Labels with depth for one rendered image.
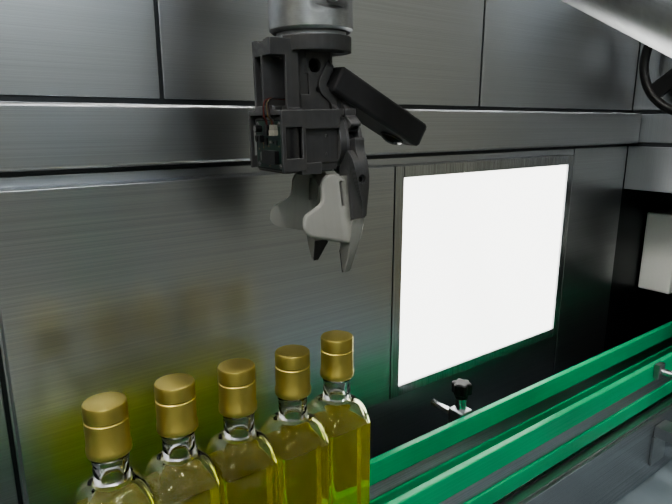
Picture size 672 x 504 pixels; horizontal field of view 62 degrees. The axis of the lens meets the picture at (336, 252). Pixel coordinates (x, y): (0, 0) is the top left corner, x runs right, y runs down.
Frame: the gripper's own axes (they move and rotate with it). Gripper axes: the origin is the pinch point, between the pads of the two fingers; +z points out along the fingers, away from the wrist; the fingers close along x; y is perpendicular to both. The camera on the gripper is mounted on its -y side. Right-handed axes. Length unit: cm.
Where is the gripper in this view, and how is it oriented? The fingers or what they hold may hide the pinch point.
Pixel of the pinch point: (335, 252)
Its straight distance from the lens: 55.8
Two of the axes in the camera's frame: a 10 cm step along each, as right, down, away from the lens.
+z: 0.2, 9.7, 2.3
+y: -8.5, 1.4, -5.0
